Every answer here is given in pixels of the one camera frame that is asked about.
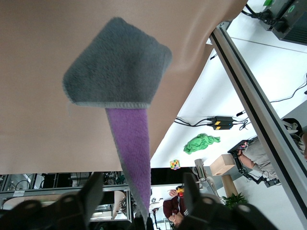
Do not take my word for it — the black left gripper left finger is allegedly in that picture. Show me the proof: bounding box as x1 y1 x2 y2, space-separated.
47 171 105 230

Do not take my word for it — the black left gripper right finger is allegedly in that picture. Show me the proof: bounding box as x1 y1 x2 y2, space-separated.
183 172 241 230

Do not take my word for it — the grey and purple microfibre towel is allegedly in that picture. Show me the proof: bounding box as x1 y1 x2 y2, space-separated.
62 16 173 222

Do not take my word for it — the person in maroon jacket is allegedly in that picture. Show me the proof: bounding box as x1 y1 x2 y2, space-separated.
162 186 190 227

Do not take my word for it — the shiny metal cup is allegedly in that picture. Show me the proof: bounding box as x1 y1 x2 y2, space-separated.
193 158 208 183

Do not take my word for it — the tan cardboard cylinder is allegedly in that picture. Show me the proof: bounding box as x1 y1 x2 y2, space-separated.
220 174 239 198

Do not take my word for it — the small green plant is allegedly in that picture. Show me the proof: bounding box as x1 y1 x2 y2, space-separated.
220 192 249 210

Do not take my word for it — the multicoloured puzzle cube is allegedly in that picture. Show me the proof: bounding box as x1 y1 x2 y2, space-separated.
169 158 181 171

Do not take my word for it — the light wooden block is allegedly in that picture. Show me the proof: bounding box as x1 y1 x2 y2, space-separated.
209 154 237 177

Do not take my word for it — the crumpled green cloth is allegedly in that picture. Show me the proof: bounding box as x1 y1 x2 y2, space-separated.
183 133 221 155

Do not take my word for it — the black power adapter yellow label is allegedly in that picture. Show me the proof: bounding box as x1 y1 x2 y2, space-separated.
214 115 235 123
211 121 234 131

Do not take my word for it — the person in grey shirt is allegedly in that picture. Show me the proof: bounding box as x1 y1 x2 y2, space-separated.
240 117 307 179

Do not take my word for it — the black robot control box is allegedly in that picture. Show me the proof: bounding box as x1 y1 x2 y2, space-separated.
270 0 307 45

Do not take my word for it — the aluminium profile frame post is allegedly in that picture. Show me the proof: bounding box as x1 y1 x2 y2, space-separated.
209 21 307 214

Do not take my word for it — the thin black floor cable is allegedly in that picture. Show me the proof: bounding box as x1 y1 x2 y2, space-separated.
269 73 307 104

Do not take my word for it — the black power cable with plug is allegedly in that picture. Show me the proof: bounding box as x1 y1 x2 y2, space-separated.
241 3 288 33

